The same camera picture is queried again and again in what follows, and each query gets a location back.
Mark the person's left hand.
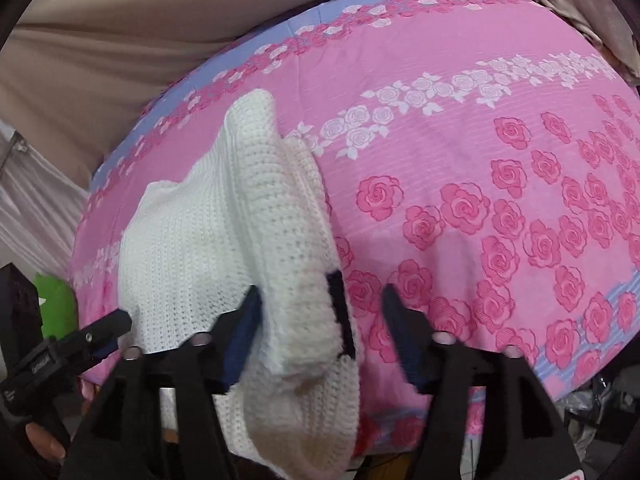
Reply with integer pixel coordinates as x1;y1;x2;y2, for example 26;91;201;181
25;422;66;464

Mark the beige curtain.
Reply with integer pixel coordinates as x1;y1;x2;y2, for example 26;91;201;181
1;0;639;186

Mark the green plush pillow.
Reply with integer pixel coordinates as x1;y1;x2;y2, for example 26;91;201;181
34;274;78;340

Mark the pink floral bed sheet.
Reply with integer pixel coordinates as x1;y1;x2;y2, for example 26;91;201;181
70;0;639;454

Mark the white red black knit sweater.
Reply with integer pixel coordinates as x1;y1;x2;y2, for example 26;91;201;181
117;89;359;479

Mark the white satin curtain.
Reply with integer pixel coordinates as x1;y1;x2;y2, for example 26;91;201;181
1;124;88;278

